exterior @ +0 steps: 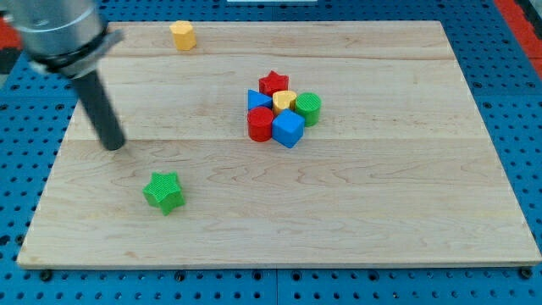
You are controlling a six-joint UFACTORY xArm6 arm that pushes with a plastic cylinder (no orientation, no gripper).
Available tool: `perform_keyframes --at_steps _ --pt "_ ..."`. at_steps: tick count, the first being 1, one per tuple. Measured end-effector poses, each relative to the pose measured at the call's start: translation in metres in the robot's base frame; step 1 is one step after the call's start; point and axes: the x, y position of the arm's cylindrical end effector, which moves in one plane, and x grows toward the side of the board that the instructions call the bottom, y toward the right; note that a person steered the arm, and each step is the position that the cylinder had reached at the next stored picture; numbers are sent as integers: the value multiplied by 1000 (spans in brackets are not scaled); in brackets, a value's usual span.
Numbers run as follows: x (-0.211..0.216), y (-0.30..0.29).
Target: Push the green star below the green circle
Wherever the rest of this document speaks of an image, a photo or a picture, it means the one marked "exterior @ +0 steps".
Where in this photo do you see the blue triangle block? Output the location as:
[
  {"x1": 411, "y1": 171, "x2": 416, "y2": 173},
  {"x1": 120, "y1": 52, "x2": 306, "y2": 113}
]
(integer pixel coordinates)
[{"x1": 247, "y1": 89, "x2": 273, "y2": 111}]

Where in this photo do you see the red cylinder block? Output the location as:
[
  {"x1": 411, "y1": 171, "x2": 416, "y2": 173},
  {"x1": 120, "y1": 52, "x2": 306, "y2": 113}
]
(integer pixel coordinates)
[{"x1": 247, "y1": 107, "x2": 274, "y2": 142}]

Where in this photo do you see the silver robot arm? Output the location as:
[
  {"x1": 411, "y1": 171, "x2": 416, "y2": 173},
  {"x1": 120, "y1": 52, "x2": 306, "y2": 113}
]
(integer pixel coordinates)
[{"x1": 1, "y1": 0, "x2": 124, "y2": 79}]

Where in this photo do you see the yellow hexagon block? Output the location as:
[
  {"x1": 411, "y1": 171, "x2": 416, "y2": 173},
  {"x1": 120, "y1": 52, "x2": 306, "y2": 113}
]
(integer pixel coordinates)
[{"x1": 169, "y1": 20, "x2": 196, "y2": 51}]

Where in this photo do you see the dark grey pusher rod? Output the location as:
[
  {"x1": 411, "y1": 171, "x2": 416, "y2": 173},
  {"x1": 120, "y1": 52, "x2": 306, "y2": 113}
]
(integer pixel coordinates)
[{"x1": 71, "y1": 70, "x2": 125, "y2": 151}]

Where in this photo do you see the blue cube block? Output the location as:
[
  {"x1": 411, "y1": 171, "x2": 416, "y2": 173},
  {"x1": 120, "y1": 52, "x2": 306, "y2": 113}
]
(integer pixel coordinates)
[{"x1": 272, "y1": 109, "x2": 305, "y2": 148}]

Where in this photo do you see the yellow heart block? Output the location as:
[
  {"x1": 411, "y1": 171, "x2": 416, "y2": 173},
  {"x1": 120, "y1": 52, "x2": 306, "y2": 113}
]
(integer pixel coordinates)
[{"x1": 272, "y1": 90, "x2": 297, "y2": 116}]

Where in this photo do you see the green cylinder block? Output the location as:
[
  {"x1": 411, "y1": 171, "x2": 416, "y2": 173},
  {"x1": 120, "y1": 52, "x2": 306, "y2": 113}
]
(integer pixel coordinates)
[{"x1": 295, "y1": 92, "x2": 322, "y2": 127}]

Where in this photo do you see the red star block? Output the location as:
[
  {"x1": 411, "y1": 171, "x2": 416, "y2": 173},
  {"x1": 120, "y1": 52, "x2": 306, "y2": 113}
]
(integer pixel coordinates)
[{"x1": 258, "y1": 70, "x2": 290, "y2": 97}]

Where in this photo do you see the green star block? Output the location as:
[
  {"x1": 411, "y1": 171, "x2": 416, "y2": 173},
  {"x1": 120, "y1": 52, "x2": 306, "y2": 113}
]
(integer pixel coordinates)
[{"x1": 142, "y1": 172, "x2": 185, "y2": 216}]

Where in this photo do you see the wooden board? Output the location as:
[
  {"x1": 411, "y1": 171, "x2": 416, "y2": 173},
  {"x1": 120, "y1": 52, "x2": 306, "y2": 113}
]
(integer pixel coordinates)
[{"x1": 17, "y1": 21, "x2": 541, "y2": 269}]

